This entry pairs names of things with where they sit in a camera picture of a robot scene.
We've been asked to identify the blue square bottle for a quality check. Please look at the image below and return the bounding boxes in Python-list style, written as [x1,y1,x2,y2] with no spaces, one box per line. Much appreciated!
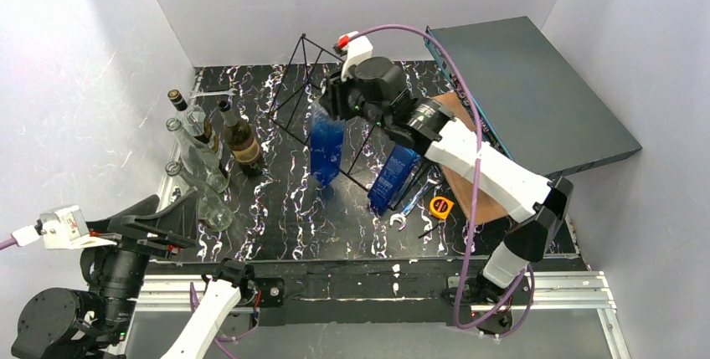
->
[309,101,346,187]
[368,145,421,216]

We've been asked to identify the green wine bottle tan label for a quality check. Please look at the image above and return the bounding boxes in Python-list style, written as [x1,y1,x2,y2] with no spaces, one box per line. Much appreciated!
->
[218,100,266,177]

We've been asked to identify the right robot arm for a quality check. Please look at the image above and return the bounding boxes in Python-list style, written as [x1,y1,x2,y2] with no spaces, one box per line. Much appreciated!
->
[318,57,574,301]

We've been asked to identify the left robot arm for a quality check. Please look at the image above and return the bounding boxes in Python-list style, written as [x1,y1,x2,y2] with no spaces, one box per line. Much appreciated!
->
[11,190,200,358]

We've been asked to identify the short clear glass bottle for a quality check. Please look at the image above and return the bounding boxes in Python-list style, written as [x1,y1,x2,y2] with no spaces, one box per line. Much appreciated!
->
[165,161,234,232]

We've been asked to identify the tall clear glass bottle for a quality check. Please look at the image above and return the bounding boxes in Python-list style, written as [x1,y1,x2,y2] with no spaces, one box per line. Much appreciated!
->
[166,117,229,192]

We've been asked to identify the dark-capped clear bottle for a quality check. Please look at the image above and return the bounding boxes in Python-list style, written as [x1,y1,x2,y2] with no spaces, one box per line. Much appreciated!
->
[167,90,219,151]

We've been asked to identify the small wrench at back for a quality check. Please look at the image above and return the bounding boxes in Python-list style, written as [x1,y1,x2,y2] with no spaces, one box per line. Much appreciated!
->
[189,88,238,100]

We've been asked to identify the silver combination wrench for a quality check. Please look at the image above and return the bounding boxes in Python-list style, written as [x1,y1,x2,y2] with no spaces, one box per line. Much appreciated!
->
[389,176,441,231]

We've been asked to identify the brown wooden board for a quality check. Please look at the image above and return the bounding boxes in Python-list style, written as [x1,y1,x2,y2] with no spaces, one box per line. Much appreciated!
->
[434,92,507,225]

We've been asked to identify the yellow tape measure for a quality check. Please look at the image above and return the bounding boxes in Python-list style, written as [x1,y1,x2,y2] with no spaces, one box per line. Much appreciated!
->
[429,196,455,220]

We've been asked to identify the small black pen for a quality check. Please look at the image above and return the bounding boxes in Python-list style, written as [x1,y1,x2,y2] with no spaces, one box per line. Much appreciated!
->
[418,222,445,238]

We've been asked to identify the black wire wine rack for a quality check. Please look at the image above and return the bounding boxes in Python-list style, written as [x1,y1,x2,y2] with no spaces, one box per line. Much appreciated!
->
[267,59,441,210]

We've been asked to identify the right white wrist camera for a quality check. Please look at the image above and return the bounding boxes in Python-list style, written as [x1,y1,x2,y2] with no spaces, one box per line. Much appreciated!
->
[334,31,373,82]

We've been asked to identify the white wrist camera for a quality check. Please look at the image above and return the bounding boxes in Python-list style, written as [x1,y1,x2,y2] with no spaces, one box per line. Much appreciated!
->
[8,205,116,250]
[334,31,373,82]

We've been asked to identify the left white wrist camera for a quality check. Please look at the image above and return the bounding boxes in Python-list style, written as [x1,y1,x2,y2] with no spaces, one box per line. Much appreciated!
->
[8,205,116,250]

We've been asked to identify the blue-faced network switch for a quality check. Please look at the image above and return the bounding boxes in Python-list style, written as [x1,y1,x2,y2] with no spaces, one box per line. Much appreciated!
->
[425,17,642,178]

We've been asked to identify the aluminium frame rail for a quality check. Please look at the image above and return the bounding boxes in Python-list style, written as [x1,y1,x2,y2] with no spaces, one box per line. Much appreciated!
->
[126,258,629,358]

